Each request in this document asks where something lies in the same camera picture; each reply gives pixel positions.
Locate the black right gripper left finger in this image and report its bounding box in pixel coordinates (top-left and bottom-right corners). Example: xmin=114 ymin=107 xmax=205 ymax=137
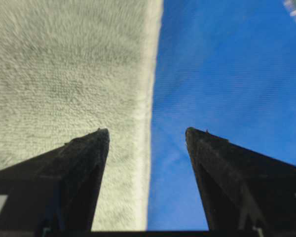
xmin=0 ymin=128 xmax=110 ymax=237

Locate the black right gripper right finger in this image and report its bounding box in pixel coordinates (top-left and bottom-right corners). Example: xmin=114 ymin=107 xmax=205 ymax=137
xmin=185 ymin=127 xmax=296 ymax=237

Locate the sage green bath towel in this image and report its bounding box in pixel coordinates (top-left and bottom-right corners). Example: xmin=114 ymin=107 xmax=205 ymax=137
xmin=0 ymin=0 xmax=163 ymax=231

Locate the blue table cloth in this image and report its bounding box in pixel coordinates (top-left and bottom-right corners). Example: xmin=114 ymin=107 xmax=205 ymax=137
xmin=147 ymin=0 xmax=296 ymax=231

